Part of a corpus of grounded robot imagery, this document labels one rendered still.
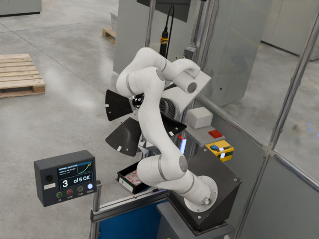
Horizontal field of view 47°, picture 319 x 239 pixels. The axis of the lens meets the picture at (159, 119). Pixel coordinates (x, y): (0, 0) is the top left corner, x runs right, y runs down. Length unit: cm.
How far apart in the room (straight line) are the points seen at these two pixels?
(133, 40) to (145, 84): 356
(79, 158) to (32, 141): 232
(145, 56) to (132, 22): 341
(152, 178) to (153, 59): 53
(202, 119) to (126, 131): 72
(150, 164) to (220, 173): 45
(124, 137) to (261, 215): 118
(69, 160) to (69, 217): 150
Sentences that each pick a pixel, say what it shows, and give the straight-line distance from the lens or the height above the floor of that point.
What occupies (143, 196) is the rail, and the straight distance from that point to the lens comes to 215.
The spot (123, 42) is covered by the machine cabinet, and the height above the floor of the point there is 56.
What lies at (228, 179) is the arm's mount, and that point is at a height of 120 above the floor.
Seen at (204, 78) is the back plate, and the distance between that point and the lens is 252.
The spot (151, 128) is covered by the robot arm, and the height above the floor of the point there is 150.
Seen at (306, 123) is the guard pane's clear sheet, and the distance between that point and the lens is 239.
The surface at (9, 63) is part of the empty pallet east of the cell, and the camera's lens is 542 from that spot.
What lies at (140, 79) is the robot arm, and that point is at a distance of 155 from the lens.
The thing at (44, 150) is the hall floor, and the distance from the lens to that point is 390.
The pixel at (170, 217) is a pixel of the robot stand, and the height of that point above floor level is 93.
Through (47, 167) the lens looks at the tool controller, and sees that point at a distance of 170.
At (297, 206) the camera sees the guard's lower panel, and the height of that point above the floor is 77.
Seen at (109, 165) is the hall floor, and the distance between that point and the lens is 372.
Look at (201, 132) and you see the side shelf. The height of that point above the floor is 86.
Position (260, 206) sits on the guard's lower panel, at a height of 55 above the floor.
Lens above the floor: 232
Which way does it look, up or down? 31 degrees down
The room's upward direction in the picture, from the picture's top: 10 degrees clockwise
